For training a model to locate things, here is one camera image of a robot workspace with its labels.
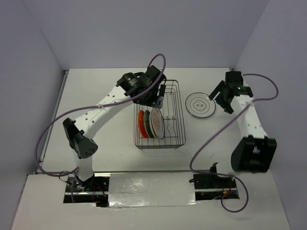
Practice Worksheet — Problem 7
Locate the white plate orange sunburst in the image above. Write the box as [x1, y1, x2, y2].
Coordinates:
[150, 108, 165, 139]

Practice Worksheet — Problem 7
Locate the white plate green rim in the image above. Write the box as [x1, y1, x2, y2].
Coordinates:
[185, 92, 216, 119]

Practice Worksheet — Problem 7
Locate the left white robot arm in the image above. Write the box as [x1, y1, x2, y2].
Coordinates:
[63, 65, 166, 191]

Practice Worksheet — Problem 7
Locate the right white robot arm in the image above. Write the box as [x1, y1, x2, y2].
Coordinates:
[197, 71, 279, 187]

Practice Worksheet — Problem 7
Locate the green patterned plate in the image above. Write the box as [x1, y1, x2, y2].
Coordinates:
[144, 110, 154, 138]

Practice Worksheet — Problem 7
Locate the silver foil sheet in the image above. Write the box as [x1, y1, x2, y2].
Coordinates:
[108, 172, 197, 208]

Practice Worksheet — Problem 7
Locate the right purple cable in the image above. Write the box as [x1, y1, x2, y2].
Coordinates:
[189, 73, 279, 213]

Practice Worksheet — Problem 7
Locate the purple cable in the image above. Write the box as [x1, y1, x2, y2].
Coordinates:
[189, 73, 279, 213]
[35, 53, 168, 203]

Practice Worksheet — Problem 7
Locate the wire dish rack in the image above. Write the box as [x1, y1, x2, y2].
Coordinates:
[134, 80, 186, 150]

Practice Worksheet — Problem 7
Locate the black metal base rail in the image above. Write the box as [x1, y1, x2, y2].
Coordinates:
[63, 174, 239, 207]

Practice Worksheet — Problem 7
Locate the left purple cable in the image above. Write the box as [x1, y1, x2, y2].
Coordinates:
[35, 53, 168, 203]

